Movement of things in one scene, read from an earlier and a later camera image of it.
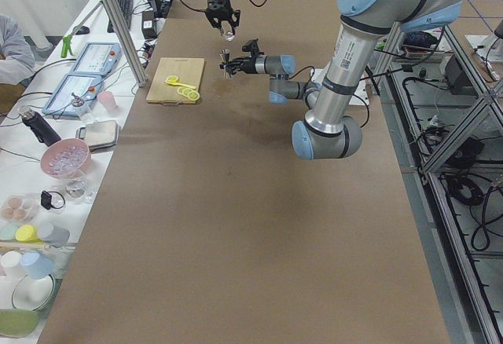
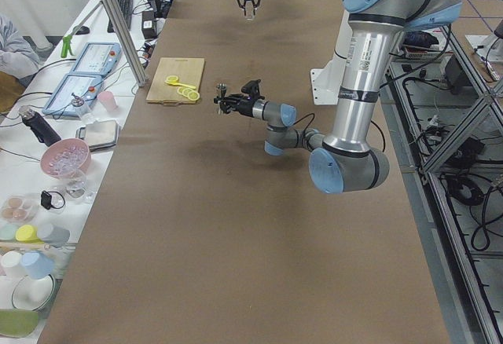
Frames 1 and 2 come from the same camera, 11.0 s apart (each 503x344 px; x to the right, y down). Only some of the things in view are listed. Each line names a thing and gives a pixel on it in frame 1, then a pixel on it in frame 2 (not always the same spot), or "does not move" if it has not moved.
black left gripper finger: x=232 y=70 → x=227 y=108
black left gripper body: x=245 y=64 → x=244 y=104
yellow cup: x=27 y=233 does not move
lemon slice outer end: x=193 y=96 does not move
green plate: x=17 y=323 does not move
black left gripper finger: x=229 y=63 → x=228 y=99
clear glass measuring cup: x=226 y=31 → x=249 y=13
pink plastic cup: x=107 y=99 does not move
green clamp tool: x=66 y=40 does not move
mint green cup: x=9 y=232 does not move
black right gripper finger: x=236 y=20 → x=257 y=5
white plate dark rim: x=32 y=294 does not move
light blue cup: x=37 y=265 does not move
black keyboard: x=125 y=4 does not move
